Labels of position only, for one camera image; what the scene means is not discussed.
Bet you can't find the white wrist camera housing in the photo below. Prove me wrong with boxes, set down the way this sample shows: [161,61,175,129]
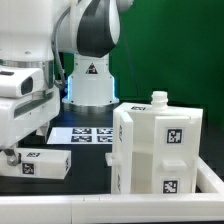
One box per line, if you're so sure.
[0,66,44,98]

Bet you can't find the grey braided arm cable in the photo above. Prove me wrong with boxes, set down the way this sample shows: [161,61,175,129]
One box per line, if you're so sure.
[51,6,73,91]

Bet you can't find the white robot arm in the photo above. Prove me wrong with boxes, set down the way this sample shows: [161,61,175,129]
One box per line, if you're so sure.
[0,0,134,166]

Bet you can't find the flat white panel four tags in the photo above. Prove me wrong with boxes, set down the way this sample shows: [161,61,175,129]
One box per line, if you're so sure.
[47,127,113,145]

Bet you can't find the white front panel with peg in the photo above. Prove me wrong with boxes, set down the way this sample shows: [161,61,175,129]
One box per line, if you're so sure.
[151,116,193,194]

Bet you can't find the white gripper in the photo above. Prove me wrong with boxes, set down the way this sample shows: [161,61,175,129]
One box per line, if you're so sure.
[0,89,60,166]

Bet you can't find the white cabinet body box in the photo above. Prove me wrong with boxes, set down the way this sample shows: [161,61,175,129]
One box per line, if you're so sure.
[106,91,203,194]

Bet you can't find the white cabinet drawer box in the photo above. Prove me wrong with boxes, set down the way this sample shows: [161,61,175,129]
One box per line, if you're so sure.
[0,148,71,179]

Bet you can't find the white door panel with peg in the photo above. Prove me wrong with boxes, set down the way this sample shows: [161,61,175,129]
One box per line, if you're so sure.
[105,111,133,194]

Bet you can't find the white L-shaped obstacle frame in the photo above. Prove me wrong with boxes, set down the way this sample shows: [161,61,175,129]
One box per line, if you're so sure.
[0,160,224,224]

